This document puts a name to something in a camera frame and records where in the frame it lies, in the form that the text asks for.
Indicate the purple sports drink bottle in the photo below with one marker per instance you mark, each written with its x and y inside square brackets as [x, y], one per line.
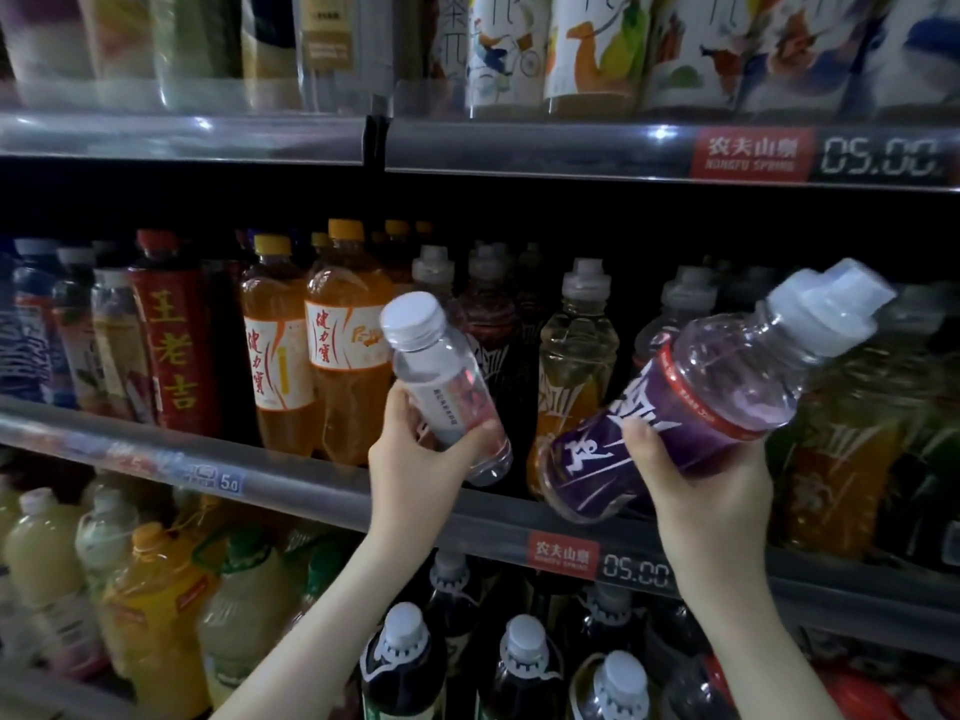
[690, 397]

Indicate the person's right hand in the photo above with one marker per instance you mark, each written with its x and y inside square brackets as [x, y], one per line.
[713, 510]

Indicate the dark price tag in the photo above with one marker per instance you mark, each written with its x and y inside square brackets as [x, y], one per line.
[885, 154]
[638, 570]

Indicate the red price tag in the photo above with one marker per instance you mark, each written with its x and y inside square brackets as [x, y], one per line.
[750, 153]
[563, 553]

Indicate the dark grey store shelving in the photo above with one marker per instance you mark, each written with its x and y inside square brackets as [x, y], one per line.
[225, 135]

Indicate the small clear soda water bottle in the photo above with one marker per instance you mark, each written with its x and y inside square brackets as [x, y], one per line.
[435, 375]

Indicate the person's left forearm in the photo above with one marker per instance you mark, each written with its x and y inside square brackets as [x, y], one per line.
[330, 645]

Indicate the person's left hand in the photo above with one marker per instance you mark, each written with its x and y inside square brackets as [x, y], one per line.
[420, 480]

